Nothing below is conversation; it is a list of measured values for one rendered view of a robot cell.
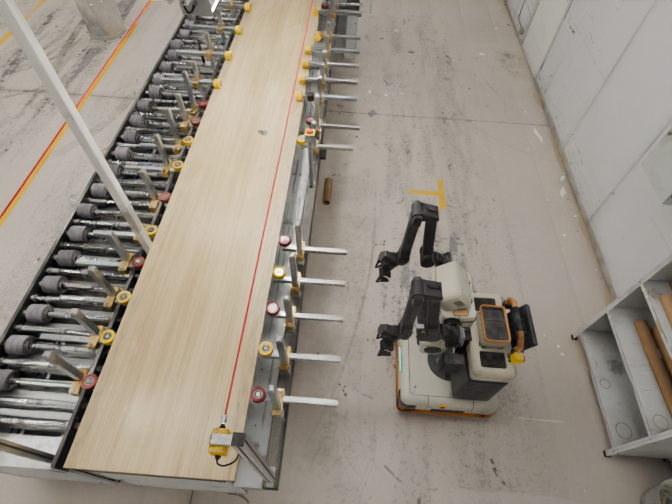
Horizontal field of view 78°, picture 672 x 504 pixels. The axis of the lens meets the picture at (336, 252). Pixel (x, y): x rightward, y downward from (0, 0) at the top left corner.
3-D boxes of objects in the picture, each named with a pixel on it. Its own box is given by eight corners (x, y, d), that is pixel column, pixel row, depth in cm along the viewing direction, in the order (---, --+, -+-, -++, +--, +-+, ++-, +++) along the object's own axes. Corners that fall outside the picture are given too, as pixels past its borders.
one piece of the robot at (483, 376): (474, 334, 316) (517, 277, 248) (484, 407, 285) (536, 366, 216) (431, 330, 316) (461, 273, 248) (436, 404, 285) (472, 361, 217)
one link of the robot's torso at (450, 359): (451, 334, 274) (462, 317, 254) (456, 376, 258) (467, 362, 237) (411, 331, 274) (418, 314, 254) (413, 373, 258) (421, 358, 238)
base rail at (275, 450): (339, 12, 506) (339, 3, 498) (278, 490, 214) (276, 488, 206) (332, 11, 506) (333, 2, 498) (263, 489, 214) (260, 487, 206)
